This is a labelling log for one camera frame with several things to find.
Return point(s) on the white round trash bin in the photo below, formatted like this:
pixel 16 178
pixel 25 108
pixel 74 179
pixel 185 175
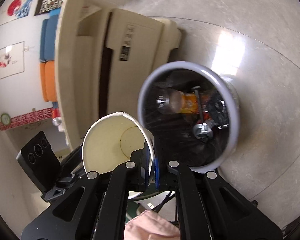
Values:
pixel 233 120

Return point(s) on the red paper wall hanging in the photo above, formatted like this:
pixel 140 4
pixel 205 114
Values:
pixel 27 118

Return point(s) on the cream paper cup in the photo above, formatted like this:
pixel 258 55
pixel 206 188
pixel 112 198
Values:
pixel 107 140

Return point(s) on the large blue sofa cushion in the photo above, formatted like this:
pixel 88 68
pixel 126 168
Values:
pixel 52 38

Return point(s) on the black bin liner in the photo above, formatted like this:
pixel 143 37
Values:
pixel 170 140

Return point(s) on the red drink can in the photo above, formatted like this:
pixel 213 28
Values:
pixel 56 120
pixel 202 130

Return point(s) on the large orange sofa cushion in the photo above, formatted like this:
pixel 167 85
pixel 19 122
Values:
pixel 50 82

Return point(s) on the small blue sofa cushion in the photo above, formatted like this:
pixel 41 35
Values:
pixel 43 40

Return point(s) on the cream coffee table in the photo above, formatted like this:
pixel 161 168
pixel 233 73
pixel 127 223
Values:
pixel 145 37

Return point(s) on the plastic bottle with orange label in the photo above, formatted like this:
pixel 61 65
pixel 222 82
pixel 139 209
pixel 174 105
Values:
pixel 185 102

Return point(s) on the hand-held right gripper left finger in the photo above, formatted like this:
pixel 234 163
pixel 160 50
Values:
pixel 147 172

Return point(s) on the green round wall ornament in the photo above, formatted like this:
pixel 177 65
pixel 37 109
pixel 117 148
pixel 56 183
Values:
pixel 5 118

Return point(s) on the light blue cushion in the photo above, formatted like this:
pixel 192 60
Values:
pixel 55 12

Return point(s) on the small orange sofa cushion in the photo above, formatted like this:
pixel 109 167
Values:
pixel 42 80

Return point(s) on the blue wave wall poster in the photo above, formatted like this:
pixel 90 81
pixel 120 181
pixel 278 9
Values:
pixel 17 7

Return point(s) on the pink clothing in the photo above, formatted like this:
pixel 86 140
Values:
pixel 150 226

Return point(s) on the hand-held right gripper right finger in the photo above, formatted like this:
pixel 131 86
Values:
pixel 157 175

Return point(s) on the black razor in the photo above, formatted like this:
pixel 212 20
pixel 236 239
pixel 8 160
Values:
pixel 199 105

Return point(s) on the white wall drawing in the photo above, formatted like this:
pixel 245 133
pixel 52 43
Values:
pixel 8 61

